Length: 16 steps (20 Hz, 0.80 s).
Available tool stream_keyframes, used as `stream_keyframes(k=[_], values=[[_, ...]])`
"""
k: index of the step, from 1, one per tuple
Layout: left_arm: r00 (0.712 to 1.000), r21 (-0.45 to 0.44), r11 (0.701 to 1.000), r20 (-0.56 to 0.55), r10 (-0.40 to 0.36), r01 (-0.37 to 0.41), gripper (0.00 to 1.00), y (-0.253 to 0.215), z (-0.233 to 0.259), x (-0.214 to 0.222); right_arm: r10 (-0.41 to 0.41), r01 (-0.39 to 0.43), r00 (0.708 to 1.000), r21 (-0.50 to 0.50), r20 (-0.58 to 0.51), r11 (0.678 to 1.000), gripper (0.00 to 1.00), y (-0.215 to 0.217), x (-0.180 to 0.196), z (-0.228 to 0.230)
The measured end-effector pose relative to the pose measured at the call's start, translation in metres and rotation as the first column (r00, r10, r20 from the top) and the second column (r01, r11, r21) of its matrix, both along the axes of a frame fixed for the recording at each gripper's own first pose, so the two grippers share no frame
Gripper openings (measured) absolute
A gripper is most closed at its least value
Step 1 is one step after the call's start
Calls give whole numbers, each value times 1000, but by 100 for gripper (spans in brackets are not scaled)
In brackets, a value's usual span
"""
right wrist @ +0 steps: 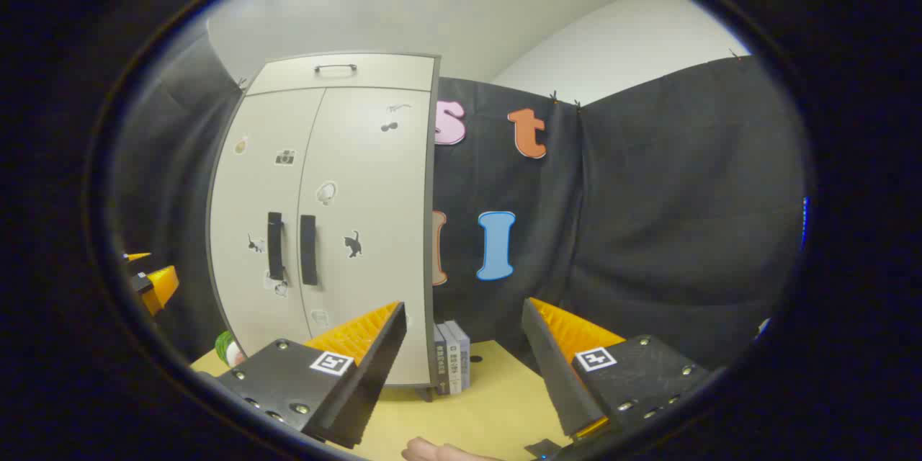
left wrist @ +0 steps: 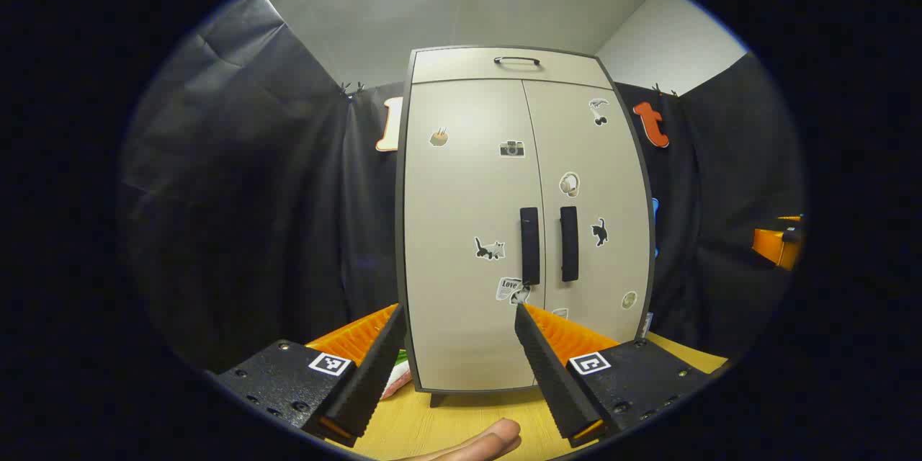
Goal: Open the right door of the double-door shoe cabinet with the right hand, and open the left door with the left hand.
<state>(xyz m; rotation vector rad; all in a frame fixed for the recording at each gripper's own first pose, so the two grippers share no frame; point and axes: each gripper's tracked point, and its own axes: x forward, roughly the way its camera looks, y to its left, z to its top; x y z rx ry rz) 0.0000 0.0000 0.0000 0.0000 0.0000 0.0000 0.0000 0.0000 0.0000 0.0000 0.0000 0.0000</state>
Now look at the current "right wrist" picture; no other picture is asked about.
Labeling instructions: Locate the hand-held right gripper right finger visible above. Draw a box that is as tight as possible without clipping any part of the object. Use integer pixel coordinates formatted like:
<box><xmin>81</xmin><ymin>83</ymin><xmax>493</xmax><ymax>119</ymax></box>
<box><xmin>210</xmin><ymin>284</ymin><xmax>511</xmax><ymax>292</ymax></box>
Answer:
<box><xmin>522</xmin><ymin>297</ymin><xmax>710</xmax><ymax>444</ymax></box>

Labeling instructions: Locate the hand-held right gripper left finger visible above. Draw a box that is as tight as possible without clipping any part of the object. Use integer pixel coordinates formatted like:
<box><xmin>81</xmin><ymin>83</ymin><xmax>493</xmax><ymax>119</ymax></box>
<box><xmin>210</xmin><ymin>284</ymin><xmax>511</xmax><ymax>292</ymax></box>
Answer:
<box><xmin>214</xmin><ymin>301</ymin><xmax>408</xmax><ymax>449</ymax></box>

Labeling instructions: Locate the cabinet door with camera sticker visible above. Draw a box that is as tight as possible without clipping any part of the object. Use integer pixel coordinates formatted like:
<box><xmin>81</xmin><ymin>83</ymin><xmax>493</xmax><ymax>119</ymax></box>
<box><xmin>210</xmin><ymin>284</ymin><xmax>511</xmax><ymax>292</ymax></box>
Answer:
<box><xmin>207</xmin><ymin>88</ymin><xmax>326</xmax><ymax>359</ymax></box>

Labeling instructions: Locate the black door handle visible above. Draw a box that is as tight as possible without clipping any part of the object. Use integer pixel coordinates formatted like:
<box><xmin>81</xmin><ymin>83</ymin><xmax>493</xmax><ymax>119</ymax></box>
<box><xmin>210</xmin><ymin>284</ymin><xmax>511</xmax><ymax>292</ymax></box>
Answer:
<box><xmin>267</xmin><ymin>212</ymin><xmax>284</xmax><ymax>282</ymax></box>
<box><xmin>300</xmin><ymin>215</ymin><xmax>318</xmax><ymax>286</ymax></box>

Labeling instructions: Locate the cabinet door with headphone sticker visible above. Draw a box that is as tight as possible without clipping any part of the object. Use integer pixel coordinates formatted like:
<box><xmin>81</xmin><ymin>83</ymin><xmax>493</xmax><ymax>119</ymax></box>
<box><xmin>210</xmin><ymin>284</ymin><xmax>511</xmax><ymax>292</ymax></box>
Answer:
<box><xmin>297</xmin><ymin>86</ymin><xmax>433</xmax><ymax>386</ymax></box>

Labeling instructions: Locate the grey double-door shoe cabinet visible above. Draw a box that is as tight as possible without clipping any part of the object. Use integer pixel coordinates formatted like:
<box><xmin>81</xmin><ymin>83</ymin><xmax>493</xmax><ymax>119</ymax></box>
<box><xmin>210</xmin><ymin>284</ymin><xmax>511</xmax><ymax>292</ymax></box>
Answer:
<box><xmin>206</xmin><ymin>52</ymin><xmax>442</xmax><ymax>400</ymax></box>

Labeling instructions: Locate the grey cabinet drawer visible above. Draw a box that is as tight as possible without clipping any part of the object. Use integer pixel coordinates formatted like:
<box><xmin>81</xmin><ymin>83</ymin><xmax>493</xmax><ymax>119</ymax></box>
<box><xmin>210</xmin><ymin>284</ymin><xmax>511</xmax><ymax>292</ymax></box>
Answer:
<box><xmin>245</xmin><ymin>53</ymin><xmax>440</xmax><ymax>97</ymax></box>

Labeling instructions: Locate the dark grey book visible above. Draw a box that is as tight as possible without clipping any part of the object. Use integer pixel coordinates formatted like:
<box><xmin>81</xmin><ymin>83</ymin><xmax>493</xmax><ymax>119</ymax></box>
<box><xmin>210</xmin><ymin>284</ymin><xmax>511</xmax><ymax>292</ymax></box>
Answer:
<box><xmin>434</xmin><ymin>324</ymin><xmax>447</xmax><ymax>395</ymax></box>

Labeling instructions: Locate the light grey book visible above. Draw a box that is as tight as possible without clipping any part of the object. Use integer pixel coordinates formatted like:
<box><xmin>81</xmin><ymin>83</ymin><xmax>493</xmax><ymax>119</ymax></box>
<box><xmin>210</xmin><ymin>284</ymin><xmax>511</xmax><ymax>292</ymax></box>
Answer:
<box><xmin>444</xmin><ymin>321</ymin><xmax>471</xmax><ymax>393</ymax></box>

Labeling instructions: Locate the green and white round object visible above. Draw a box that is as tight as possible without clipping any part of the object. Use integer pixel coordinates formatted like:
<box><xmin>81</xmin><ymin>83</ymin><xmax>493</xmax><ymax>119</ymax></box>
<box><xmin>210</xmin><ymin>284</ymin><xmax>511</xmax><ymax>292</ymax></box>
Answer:
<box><xmin>215</xmin><ymin>331</ymin><xmax>247</xmax><ymax>368</ymax></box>

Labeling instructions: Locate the black backdrop cloth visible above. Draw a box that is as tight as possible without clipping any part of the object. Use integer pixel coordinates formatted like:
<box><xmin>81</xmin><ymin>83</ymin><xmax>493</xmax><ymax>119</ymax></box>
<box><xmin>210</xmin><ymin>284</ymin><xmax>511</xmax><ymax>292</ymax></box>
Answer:
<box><xmin>115</xmin><ymin>43</ymin><xmax>807</xmax><ymax>375</ymax></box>

